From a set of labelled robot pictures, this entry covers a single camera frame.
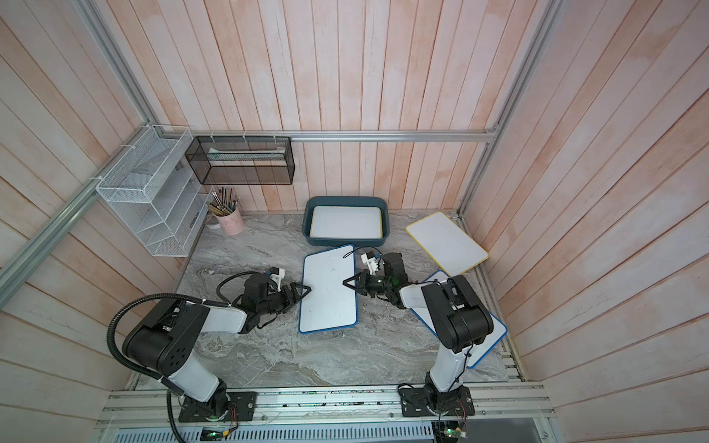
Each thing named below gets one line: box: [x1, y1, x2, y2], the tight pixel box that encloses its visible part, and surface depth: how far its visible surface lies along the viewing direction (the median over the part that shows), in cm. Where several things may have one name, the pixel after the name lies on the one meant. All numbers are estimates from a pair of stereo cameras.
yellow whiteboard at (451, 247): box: [405, 212, 490, 278], surface depth 113 cm
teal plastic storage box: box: [301, 195, 390, 248], surface depth 120 cm
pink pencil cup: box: [212, 207, 245, 236], surface depth 113 cm
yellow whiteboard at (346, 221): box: [309, 205, 384, 240], surface depth 117 cm
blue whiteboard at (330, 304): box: [299, 243, 358, 334], surface depth 92 cm
